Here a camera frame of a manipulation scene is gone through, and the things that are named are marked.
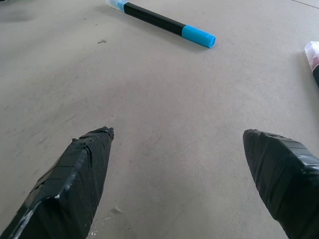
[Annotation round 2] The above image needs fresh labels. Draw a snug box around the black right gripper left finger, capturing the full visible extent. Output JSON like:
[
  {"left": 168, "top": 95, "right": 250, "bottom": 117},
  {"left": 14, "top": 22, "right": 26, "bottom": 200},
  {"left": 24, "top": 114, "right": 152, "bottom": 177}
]
[{"left": 0, "top": 126, "right": 115, "bottom": 239}]

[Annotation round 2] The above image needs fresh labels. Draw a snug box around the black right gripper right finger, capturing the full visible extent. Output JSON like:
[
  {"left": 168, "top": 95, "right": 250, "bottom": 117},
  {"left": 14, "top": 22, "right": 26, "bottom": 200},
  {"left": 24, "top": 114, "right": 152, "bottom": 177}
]
[{"left": 242, "top": 128, "right": 319, "bottom": 239}]

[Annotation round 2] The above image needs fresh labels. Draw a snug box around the black marker with red cap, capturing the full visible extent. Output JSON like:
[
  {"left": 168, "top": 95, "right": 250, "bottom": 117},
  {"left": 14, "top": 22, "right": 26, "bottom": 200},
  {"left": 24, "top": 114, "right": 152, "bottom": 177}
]
[{"left": 304, "top": 41, "right": 319, "bottom": 88}]

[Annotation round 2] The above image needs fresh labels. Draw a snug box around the black marker with blue cap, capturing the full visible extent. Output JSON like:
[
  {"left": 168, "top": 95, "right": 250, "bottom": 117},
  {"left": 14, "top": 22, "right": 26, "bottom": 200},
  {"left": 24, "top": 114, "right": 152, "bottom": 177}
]
[{"left": 105, "top": 0, "right": 217, "bottom": 49}]

